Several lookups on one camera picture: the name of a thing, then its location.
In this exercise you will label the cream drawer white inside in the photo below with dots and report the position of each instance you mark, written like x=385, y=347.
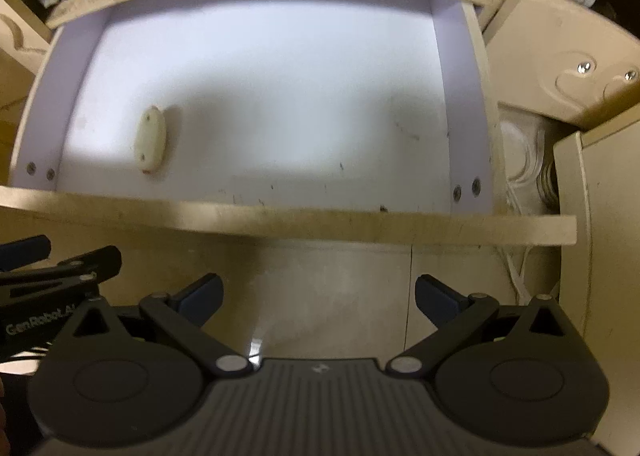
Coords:
x=275, y=85

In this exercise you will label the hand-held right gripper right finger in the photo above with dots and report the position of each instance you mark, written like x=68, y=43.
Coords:
x=434, y=301

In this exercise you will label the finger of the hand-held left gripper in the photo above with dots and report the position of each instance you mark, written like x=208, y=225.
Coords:
x=95, y=263
x=25, y=251

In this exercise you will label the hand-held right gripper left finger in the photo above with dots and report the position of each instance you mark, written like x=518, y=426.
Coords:
x=202, y=297

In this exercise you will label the cream drawer with screws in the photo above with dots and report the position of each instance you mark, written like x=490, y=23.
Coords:
x=540, y=60

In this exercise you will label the cream cabinet door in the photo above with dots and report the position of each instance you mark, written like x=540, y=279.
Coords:
x=600, y=261

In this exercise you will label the white oval plastic device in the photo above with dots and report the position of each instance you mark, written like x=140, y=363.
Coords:
x=150, y=138

